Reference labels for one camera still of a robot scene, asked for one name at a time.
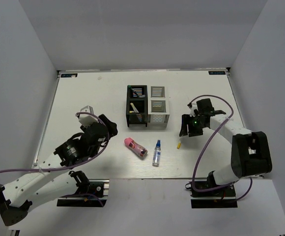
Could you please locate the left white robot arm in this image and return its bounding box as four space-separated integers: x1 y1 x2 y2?
0 112 118 226

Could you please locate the left corner label sticker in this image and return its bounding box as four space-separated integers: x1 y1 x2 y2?
60 73 78 78

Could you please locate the white slotted pen holder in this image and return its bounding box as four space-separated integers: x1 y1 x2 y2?
147 86 170 129

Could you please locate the blue spray bottle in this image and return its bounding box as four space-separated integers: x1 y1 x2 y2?
152 140 161 167

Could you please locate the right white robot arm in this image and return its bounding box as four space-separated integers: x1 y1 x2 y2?
179 95 273 196

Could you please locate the pink cap candy tube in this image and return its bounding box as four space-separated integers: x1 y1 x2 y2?
124 138 148 160

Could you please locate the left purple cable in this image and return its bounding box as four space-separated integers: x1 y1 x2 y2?
0 112 110 213

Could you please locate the green gel pen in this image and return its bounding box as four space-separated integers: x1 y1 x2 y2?
127 85 140 98

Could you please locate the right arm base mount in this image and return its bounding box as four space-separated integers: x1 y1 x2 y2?
185 182 238 209

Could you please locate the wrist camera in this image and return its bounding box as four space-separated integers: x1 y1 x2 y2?
187 103 199 117
76 105 98 127

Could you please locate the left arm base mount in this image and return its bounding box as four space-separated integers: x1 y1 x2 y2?
57 179 110 207

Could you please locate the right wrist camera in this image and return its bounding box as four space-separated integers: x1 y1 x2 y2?
187 103 199 117

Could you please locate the corner label sticker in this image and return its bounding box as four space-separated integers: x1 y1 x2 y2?
208 71 226 75
60 73 78 78

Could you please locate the right corner label sticker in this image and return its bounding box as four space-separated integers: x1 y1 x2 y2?
208 71 226 75

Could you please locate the pale yellow cap marker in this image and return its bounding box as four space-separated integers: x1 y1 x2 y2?
130 103 139 113

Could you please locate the black slotted pen holder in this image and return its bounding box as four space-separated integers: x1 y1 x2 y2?
126 85 148 127

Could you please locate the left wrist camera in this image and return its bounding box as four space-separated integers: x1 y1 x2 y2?
76 105 98 127

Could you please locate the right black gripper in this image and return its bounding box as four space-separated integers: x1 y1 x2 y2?
180 114 207 137

